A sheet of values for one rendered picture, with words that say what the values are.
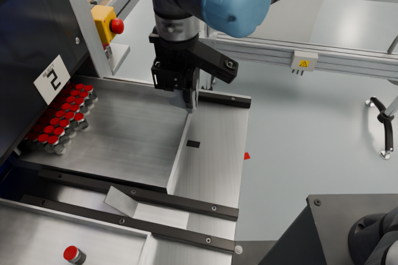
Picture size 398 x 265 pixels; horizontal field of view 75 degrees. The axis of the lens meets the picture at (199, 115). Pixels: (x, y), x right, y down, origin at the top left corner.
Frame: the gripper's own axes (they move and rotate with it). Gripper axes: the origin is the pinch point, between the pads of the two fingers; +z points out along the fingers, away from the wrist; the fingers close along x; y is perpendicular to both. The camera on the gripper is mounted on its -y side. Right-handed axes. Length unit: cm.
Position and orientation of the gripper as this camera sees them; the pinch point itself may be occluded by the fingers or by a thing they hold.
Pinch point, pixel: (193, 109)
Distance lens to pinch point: 60.6
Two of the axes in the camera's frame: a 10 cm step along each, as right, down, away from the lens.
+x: -2.1, 7.5, -6.3
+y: -9.8, -1.5, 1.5
